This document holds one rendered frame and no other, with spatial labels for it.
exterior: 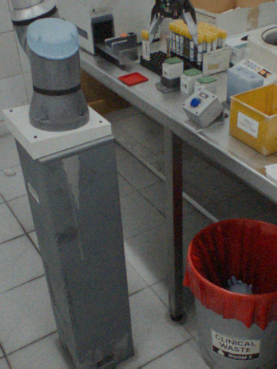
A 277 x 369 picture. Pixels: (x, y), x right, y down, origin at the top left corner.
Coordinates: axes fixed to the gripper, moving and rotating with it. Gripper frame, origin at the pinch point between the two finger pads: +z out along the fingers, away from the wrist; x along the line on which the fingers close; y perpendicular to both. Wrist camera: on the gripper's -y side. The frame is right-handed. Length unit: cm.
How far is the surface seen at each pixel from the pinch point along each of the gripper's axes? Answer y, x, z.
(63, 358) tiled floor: 39, -34, 100
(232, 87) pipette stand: 14.9, 18.0, 6.5
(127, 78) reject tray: -1.0, -14.6, 12.0
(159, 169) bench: -44, -14, 73
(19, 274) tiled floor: 3, -66, 100
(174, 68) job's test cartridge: 5.0, 1.2, 5.9
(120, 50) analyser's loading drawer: -13.9, -19.7, 8.0
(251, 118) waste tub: 35.3, 23.4, 4.8
